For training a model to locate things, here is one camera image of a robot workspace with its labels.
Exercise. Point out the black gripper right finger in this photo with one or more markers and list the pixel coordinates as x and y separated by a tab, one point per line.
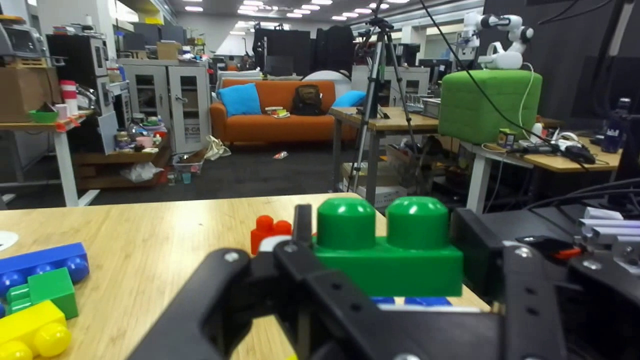
521	301

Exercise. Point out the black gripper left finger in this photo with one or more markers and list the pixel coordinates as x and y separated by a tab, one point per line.
266	306

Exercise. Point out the small green toy block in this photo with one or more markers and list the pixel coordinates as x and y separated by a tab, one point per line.
386	260

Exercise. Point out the long red toy block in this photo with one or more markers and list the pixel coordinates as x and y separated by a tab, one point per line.
266	231

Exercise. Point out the green square toy block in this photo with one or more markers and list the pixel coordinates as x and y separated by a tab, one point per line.
50	293

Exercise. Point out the large blue toy block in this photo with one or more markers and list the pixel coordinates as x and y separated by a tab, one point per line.
40	262

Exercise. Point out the yellow square toy block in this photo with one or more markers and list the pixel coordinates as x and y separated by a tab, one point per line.
30	333

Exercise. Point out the cluttered wooden desk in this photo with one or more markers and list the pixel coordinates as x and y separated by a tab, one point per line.
553	161

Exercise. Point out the orange sofa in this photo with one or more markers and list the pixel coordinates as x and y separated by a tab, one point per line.
281	129

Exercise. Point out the low wooden table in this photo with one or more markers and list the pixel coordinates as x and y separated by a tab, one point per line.
121	163

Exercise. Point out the blue cushion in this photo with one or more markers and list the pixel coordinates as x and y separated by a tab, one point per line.
350	98
241	98

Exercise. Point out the dark backpack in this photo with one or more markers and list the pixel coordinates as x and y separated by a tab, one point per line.
308	100

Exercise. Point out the wooden top table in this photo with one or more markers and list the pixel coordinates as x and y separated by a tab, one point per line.
392	123

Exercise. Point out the white glass-door cabinet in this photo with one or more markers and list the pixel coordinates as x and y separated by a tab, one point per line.
167	106

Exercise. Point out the white table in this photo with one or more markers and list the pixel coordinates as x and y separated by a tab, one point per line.
65	166

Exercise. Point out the small white robot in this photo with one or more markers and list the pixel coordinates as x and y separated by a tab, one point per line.
511	52

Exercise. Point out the black monitor screens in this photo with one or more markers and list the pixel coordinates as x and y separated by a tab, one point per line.
303	51

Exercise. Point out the small brown cardboard box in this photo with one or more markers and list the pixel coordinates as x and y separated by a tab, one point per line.
169	51

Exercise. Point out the yellow hanging sign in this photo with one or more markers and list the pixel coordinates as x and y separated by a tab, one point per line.
152	18

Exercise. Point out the black appliance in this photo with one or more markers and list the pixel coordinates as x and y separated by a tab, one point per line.
77	60

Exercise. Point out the large brown cardboard box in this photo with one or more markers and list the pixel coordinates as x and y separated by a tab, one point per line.
26	90

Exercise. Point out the black clamp mount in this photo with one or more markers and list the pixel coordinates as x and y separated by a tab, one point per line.
612	301

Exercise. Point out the black camera tripod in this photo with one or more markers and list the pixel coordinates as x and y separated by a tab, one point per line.
380	41

